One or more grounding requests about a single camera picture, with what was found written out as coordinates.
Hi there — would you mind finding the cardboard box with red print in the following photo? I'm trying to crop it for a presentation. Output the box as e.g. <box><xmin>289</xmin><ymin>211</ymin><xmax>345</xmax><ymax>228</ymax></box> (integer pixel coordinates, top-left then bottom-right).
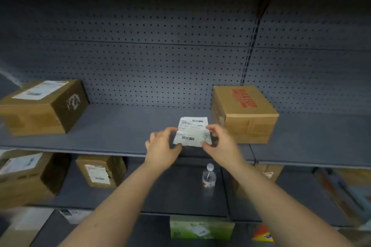
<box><xmin>211</xmin><ymin>85</ymin><xmax>280</xmax><ymax>145</ymax></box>

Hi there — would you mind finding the person's right hand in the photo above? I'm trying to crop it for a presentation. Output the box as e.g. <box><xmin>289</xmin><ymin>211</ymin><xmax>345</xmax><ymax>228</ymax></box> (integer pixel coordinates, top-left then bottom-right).
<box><xmin>201</xmin><ymin>123</ymin><xmax>247</xmax><ymax>171</ymax></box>

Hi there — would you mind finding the small labelled cardboard box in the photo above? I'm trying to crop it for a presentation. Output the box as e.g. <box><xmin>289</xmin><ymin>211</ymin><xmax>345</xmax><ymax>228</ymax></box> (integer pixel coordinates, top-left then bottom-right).
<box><xmin>75</xmin><ymin>154</ymin><xmax>127</xmax><ymax>189</ymax></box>

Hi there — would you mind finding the clear plastic water bottle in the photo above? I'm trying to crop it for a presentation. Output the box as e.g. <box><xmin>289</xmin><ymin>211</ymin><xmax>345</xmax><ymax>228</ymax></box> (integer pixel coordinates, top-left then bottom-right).
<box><xmin>202</xmin><ymin>163</ymin><xmax>217</xmax><ymax>197</ymax></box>

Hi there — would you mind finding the person's right forearm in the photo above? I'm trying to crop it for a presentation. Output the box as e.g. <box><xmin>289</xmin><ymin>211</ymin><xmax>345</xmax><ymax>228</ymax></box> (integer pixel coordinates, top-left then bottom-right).
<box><xmin>227</xmin><ymin>162</ymin><xmax>357</xmax><ymax>247</ymax></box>

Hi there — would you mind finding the green and white package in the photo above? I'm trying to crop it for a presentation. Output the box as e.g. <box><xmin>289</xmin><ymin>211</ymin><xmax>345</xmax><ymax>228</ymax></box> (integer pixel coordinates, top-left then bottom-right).
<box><xmin>169</xmin><ymin>215</ymin><xmax>235</xmax><ymax>240</ymax></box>

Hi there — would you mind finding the person's left forearm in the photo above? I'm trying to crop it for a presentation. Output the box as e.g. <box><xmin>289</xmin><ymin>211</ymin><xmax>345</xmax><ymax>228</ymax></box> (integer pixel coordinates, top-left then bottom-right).
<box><xmin>58</xmin><ymin>162</ymin><xmax>176</xmax><ymax>247</ymax></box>

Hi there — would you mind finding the red and yellow packet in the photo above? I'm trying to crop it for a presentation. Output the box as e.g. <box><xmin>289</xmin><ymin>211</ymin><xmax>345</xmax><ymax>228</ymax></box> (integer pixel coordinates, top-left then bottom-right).
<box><xmin>251</xmin><ymin>223</ymin><xmax>274</xmax><ymax>242</ymax></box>

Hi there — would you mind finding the stack of white label sheets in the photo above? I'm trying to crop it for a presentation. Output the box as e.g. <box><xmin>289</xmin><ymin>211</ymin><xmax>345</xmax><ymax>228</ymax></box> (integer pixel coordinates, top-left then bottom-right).
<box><xmin>173</xmin><ymin>116</ymin><xmax>213</xmax><ymax>148</ymax></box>

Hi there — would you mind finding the cardboard box with white logo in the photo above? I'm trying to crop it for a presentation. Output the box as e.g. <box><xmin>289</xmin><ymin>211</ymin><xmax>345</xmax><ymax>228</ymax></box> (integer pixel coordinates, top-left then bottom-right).
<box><xmin>0</xmin><ymin>79</ymin><xmax>90</xmax><ymax>137</ymax></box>

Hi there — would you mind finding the brown cardboard box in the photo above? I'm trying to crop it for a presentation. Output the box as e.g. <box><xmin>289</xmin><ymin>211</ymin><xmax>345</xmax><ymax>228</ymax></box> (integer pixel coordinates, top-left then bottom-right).
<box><xmin>231</xmin><ymin>164</ymin><xmax>285</xmax><ymax>198</ymax></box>
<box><xmin>314</xmin><ymin>167</ymin><xmax>371</xmax><ymax>227</ymax></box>

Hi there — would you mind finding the slotted grey upright post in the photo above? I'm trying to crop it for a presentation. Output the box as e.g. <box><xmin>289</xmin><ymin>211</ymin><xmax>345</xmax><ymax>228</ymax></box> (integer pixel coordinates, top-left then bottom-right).
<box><xmin>240</xmin><ymin>18</ymin><xmax>260</xmax><ymax>87</ymax></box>

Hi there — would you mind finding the grey pegboard back panel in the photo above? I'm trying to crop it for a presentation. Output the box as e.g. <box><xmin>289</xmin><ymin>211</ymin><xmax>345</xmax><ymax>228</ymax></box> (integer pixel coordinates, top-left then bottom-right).
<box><xmin>0</xmin><ymin>0</ymin><xmax>371</xmax><ymax>114</ymax></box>

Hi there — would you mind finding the large labelled cardboard box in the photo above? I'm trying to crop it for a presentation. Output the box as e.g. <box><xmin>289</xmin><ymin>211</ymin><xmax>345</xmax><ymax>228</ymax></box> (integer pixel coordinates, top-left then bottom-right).
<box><xmin>0</xmin><ymin>150</ymin><xmax>71</xmax><ymax>210</ymax></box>

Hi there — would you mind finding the person's left hand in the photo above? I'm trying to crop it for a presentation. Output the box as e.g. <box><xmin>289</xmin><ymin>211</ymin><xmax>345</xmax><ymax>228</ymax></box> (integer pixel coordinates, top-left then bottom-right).
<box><xmin>144</xmin><ymin>127</ymin><xmax>183</xmax><ymax>171</ymax></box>

